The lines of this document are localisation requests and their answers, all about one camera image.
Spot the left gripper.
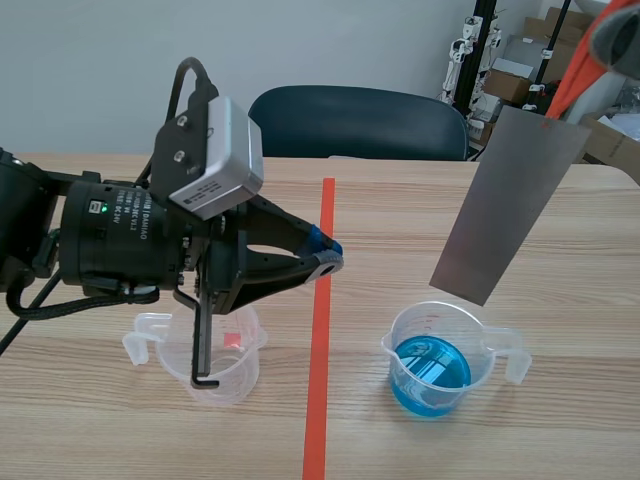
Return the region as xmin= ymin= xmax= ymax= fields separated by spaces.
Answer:
xmin=152 ymin=84 xmax=347 ymax=390

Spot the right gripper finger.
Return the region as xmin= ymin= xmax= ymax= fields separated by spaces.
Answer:
xmin=588 ymin=0 xmax=640 ymax=80

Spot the grey metal plate orange strip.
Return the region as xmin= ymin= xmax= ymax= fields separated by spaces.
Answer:
xmin=428 ymin=0 xmax=622 ymax=308

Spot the brown cardboard box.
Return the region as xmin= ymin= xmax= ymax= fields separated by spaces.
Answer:
xmin=483 ymin=57 xmax=540 ymax=105
xmin=579 ymin=113 xmax=640 ymax=187
xmin=522 ymin=6 xmax=597 ymax=69

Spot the empty clear plastic beaker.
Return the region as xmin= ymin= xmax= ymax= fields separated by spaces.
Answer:
xmin=122 ymin=301 xmax=269 ymax=407

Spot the dark blue chair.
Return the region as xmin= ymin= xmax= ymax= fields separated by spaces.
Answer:
xmin=247 ymin=84 xmax=472 ymax=162

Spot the clear beaker with blue liquid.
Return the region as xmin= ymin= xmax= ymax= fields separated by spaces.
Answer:
xmin=380 ymin=299 xmax=534 ymax=421

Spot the black metal rail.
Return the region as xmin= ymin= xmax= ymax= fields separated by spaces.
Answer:
xmin=452 ymin=0 xmax=497 ymax=121
xmin=524 ymin=0 xmax=574 ymax=114

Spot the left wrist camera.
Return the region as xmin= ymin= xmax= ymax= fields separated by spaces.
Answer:
xmin=168 ymin=95 xmax=265 ymax=221

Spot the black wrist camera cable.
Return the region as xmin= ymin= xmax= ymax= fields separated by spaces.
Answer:
xmin=166 ymin=56 xmax=214 ymax=124

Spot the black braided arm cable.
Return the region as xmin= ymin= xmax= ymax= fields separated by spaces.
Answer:
xmin=3 ymin=272 xmax=161 ymax=321

